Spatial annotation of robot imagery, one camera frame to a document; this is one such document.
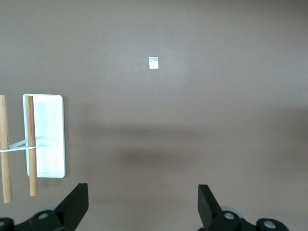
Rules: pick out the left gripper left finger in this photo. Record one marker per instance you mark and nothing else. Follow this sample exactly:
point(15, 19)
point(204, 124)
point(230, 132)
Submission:
point(72, 204)

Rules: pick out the white cloth rack base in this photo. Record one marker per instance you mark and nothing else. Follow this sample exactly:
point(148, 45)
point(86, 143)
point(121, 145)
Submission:
point(50, 120)

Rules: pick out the small square table sticker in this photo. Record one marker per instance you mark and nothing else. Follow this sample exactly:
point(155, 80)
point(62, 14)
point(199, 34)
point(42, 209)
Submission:
point(153, 63)

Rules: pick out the wooden rack dowel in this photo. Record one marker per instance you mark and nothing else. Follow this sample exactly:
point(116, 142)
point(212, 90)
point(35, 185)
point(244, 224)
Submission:
point(4, 120)
point(31, 120)

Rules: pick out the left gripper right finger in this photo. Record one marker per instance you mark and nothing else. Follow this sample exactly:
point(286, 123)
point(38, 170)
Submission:
point(209, 207)

